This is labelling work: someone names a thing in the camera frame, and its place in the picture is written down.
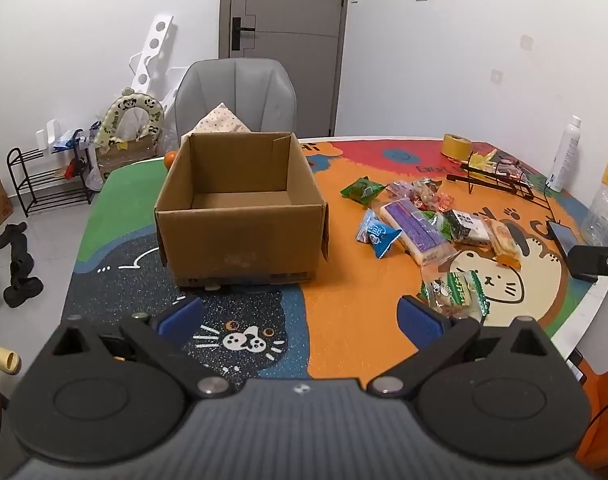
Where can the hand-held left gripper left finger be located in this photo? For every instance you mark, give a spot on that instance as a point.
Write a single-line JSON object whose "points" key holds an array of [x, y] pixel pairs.
{"points": [[183, 317]]}

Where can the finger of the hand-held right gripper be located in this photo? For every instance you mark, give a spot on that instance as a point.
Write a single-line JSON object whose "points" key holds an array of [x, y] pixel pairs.
{"points": [[599, 260]]}

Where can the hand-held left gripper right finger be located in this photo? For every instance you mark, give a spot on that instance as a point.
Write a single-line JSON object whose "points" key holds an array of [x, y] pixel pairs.
{"points": [[419, 325]]}

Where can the green white snack packet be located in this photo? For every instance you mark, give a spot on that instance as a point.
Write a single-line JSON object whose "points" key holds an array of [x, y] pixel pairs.
{"points": [[478, 292], [444, 295]]}

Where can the orange snack packet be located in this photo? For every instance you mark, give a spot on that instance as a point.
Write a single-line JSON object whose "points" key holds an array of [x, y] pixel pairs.
{"points": [[504, 242]]}

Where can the long purple cracker packet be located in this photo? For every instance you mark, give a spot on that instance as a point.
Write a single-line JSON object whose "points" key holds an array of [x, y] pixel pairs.
{"points": [[414, 227]]}

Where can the blue snack packet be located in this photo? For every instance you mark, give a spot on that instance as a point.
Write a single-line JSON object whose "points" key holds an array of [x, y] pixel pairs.
{"points": [[376, 235]]}

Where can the dark green snack packet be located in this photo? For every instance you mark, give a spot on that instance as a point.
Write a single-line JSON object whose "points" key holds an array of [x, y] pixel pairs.
{"points": [[440, 225]]}

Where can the black white snack packet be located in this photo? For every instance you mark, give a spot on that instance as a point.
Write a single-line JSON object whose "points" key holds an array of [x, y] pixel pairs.
{"points": [[466, 225]]}

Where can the red snack packet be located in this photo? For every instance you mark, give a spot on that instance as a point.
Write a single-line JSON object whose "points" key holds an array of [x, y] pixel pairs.
{"points": [[445, 202]]}

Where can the clear red candy packet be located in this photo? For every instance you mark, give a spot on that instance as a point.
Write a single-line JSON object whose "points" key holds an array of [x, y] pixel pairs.
{"points": [[426, 191]]}

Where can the pink purple snack packet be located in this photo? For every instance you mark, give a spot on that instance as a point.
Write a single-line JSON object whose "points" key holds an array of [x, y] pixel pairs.
{"points": [[400, 190]]}

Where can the black phone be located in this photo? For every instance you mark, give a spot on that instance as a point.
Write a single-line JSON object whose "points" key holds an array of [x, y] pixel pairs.
{"points": [[564, 237]]}

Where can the clear bottle with yellow label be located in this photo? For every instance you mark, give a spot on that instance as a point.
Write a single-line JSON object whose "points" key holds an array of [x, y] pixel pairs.
{"points": [[604, 210]]}

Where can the colourful cat print table mat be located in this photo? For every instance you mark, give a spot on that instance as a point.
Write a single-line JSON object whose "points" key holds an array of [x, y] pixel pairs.
{"points": [[364, 300]]}

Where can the white spray bottle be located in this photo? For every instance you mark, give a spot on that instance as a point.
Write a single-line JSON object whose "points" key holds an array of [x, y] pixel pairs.
{"points": [[564, 155]]}

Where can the small wrapped candies pile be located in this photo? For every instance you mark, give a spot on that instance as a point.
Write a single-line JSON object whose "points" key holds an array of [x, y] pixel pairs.
{"points": [[511, 167]]}

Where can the yellow plastic wrapper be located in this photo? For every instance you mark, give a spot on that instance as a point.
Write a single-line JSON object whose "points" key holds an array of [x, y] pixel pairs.
{"points": [[481, 159]]}

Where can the orange fruit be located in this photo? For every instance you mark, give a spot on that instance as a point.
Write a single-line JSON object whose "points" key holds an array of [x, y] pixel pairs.
{"points": [[169, 160]]}

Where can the black shoe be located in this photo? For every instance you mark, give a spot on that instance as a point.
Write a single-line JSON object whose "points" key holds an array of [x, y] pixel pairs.
{"points": [[11, 235], [23, 290]]}

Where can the taped brown cardboard box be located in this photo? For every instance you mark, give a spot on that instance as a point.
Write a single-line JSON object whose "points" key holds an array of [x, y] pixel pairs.
{"points": [[128, 155]]}

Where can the black shoe rack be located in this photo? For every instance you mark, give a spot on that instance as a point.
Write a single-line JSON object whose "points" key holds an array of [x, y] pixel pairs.
{"points": [[53, 195]]}

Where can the yellow tape roll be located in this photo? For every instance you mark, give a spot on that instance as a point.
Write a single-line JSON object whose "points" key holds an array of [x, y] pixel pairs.
{"points": [[456, 147]]}

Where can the red bag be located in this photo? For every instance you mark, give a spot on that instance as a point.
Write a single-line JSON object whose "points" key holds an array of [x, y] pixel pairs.
{"points": [[76, 167]]}

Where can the beige slipper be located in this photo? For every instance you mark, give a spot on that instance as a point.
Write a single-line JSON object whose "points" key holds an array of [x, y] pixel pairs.
{"points": [[3, 360]]}

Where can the cream dotted pillow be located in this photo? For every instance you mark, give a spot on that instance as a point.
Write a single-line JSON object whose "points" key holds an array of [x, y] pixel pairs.
{"points": [[218, 120]]}

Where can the blue white plastic bag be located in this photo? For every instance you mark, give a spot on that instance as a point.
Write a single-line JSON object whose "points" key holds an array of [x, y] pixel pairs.
{"points": [[68, 140]]}

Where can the grey padded chair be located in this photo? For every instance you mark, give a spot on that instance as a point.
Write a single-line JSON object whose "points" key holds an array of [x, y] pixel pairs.
{"points": [[244, 95]]}

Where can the white perforated board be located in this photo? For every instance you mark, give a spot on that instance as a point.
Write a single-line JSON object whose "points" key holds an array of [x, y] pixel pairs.
{"points": [[151, 45]]}

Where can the grey door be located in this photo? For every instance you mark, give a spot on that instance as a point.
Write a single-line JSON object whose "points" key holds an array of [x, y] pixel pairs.
{"points": [[294, 60]]}

